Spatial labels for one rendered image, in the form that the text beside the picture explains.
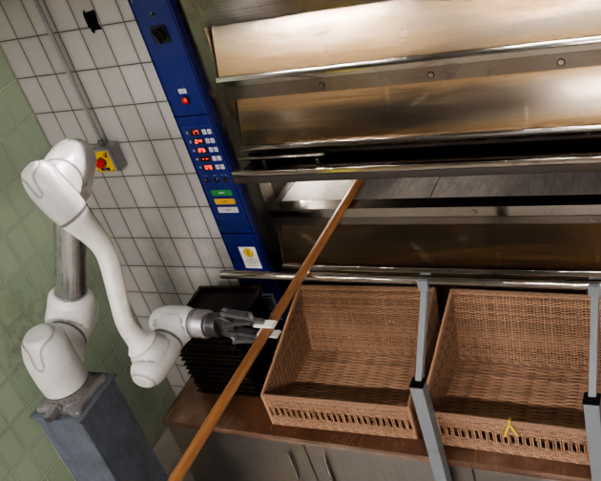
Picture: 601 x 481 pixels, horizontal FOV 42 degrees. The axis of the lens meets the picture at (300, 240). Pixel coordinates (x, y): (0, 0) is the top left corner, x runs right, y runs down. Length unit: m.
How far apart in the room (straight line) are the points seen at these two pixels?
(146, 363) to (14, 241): 1.02
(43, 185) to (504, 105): 1.33
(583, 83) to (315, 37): 0.80
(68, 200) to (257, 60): 0.77
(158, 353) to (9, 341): 0.96
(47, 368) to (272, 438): 0.84
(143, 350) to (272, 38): 1.04
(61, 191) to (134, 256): 1.21
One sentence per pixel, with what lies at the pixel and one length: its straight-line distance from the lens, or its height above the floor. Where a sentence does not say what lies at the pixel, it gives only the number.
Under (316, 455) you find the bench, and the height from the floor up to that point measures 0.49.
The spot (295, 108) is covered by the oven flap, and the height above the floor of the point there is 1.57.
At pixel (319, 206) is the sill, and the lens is 2.82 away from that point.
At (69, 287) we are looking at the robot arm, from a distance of 2.65.
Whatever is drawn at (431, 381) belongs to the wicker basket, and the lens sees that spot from 2.64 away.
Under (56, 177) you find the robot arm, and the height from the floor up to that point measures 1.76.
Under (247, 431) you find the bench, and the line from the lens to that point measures 2.93.
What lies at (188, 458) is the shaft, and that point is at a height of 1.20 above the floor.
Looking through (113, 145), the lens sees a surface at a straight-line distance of 3.06.
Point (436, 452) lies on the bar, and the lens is 2.53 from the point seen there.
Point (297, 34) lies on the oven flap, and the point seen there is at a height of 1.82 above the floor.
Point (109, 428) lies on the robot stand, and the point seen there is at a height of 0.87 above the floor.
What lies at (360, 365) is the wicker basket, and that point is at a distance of 2.99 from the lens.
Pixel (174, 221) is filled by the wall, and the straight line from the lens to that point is 3.18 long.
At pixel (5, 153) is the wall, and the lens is 3.16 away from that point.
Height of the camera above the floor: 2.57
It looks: 32 degrees down
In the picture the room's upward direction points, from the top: 18 degrees counter-clockwise
